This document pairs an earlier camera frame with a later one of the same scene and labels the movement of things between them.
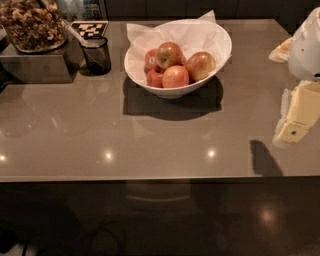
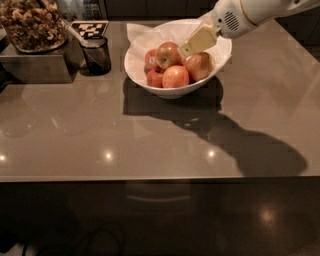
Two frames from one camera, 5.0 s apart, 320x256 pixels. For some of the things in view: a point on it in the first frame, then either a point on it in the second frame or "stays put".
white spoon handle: (81, 40) stays put
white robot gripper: (306, 50) → (229, 19)
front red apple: (175, 76) stays put
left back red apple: (150, 59) stays put
